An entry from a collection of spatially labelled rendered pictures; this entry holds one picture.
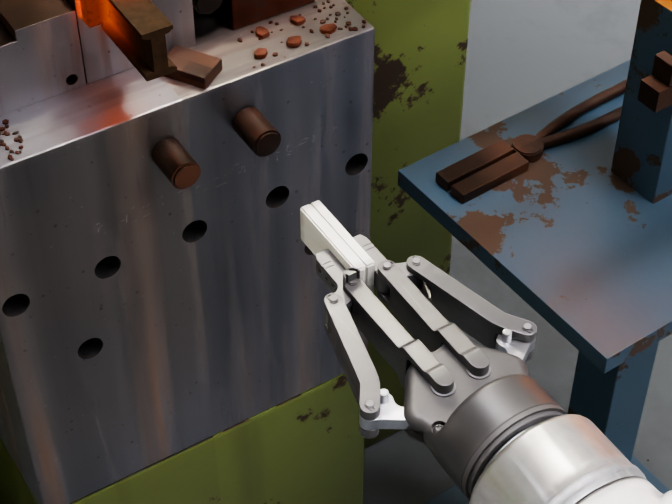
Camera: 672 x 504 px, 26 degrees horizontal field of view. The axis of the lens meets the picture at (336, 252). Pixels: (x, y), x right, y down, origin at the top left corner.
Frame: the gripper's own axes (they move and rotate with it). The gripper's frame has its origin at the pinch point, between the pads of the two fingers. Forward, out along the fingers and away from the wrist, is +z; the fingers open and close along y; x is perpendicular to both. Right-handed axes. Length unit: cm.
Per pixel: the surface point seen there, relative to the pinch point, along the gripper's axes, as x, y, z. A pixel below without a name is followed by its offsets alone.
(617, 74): -28, 54, 31
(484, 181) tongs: -26.7, 31.2, 23.3
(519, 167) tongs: -27, 35, 23
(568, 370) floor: -100, 69, 45
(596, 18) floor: -100, 130, 113
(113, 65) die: -7.6, -0.3, 34.8
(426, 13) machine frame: -27, 42, 49
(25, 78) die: -5.8, -7.9, 34.8
